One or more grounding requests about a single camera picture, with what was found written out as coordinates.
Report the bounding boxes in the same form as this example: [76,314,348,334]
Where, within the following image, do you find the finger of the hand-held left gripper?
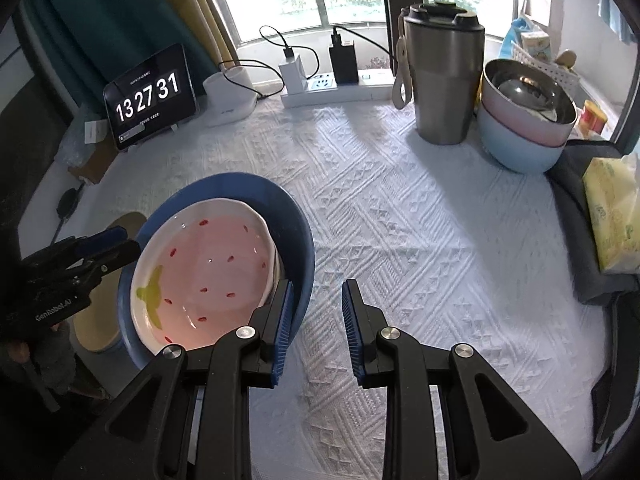
[70,240,142,281]
[75,226,128,256]

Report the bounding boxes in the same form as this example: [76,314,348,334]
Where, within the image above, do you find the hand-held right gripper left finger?
[52,279,296,480]

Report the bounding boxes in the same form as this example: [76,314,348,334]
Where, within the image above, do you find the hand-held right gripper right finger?
[341,279,583,480]

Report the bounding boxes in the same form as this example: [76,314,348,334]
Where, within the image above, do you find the beige plate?
[74,212,148,353]

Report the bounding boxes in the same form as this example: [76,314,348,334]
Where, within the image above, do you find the large blue bowl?
[116,172,316,371]

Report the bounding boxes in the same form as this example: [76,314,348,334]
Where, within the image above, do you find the pink strawberry bowl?
[131,199,281,353]

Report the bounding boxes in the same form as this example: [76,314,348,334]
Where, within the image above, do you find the person's left hand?
[7,339,32,367]

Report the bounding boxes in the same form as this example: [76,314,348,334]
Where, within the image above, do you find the small black device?
[56,187,86,221]

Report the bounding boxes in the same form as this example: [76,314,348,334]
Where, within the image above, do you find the clear plastic bag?
[57,102,108,168]

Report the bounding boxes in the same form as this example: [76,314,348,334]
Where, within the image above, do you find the black tablet clock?
[102,44,199,152]

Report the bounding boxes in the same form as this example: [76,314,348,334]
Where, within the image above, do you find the white lamp base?
[202,62,259,127]

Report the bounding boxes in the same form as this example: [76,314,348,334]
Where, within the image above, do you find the teal curtain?
[42,0,218,106]

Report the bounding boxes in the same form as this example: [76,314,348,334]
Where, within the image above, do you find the white power strip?
[280,67,401,108]

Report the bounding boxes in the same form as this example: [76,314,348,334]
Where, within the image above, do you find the light blue bowl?
[477,105,568,175]

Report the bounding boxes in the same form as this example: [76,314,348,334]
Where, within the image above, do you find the white charger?
[278,52,306,93]

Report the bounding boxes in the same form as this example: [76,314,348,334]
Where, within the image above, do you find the steel tumbler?
[391,1,487,147]

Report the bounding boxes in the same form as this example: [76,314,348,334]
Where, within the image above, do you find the black charger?
[328,35,360,84]

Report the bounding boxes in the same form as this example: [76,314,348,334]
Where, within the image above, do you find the black phone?
[590,290,640,453]

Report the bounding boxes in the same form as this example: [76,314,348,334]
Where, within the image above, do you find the yellow tissue pack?
[581,154,640,275]

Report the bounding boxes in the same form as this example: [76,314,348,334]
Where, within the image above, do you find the white basket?
[510,40,581,86]

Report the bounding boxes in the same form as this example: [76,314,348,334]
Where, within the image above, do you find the blue plastic bag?
[500,16,533,58]

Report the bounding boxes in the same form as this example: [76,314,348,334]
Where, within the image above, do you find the hanging blue garment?
[597,0,636,43]

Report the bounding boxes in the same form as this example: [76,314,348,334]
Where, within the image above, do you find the black lamp cable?
[218,59,286,98]

